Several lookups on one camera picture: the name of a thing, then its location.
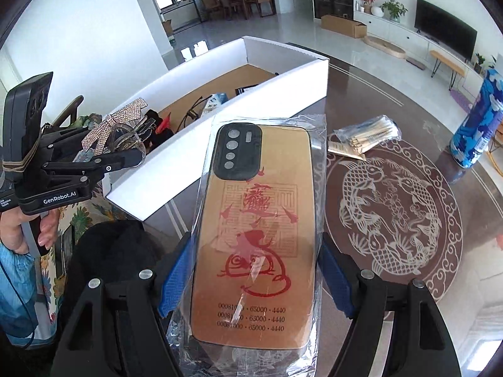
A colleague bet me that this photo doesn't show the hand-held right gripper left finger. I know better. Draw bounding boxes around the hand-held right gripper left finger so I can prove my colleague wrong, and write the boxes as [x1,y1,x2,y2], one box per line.
[57,236,193,377]

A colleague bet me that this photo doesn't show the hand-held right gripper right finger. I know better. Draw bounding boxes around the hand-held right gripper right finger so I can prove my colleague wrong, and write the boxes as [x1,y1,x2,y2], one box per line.
[318,233,462,377]

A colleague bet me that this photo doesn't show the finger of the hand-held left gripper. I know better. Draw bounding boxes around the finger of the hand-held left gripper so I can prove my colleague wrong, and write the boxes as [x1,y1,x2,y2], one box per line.
[43,148,144,179]
[39,125,93,154]

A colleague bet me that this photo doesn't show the rhinestone bow hair clip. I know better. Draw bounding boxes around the rhinestone bow hair clip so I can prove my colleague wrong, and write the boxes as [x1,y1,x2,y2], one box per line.
[80,98,148,166]

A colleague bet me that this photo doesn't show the black velvet hair bow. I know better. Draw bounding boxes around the black velvet hair bow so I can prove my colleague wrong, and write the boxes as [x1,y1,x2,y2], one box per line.
[147,112,175,152]

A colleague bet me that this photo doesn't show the gold phone case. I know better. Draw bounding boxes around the gold phone case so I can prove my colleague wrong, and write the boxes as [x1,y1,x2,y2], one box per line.
[165,113,329,377]

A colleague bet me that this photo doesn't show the black eyeglasses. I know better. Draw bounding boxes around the black eyeglasses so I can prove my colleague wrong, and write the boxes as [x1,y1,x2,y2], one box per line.
[177,96,211,132]

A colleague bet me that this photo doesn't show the blue and white medicine box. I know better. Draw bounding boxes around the blue and white medicine box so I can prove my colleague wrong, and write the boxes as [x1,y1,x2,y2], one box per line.
[202,92,229,117]

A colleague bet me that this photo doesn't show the white cardboard box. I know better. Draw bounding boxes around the white cardboard box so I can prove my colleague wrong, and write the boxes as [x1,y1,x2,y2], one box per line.
[104,36,330,222]

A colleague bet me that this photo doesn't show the person's left forearm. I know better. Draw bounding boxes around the person's left forearm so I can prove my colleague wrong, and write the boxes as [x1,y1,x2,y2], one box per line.
[0,243,40,346]

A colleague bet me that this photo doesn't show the brown desktop with fish pattern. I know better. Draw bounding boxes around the brown desktop with fish pattern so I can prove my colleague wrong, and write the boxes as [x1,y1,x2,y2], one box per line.
[104,41,503,377]

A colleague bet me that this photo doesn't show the person's left hand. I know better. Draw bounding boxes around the person's left hand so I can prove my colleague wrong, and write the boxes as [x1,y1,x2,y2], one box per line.
[0,212,59,253]

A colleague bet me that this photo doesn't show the floral cushion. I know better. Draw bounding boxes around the floral cushion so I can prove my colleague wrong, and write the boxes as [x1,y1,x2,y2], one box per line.
[37,181,130,323]

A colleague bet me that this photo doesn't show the bag of cotton swabs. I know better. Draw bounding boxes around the bag of cotton swabs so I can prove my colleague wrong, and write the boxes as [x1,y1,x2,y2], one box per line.
[328,116,401,161]

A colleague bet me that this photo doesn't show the blue patterned bottle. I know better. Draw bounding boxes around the blue patterned bottle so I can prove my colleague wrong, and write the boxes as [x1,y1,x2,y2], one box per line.
[450,68,503,169]

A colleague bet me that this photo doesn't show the purple floor mat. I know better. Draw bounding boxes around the purple floor mat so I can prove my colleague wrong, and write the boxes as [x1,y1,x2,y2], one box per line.
[450,88,473,107]

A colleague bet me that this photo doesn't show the round floor mat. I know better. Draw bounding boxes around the round floor mat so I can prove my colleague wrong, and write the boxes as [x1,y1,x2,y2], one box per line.
[363,35,405,59]

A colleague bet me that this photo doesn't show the wooden bench with metal legs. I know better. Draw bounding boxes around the wooden bench with metal legs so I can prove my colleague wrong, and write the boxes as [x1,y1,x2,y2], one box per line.
[428,50,468,89]

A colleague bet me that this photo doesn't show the brown cardboard box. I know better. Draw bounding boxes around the brown cardboard box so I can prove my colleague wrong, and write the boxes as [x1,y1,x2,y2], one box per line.
[321,14,368,39]

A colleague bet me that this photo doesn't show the white television cabinet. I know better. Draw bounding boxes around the white television cabinet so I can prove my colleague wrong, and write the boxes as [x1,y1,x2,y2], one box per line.
[351,10,488,83]

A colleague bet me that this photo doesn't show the black television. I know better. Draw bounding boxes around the black television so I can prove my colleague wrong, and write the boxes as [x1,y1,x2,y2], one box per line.
[414,0,478,61]

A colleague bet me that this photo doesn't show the green potted plant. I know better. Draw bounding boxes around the green potted plant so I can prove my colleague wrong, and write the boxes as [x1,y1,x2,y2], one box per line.
[381,0,408,22]

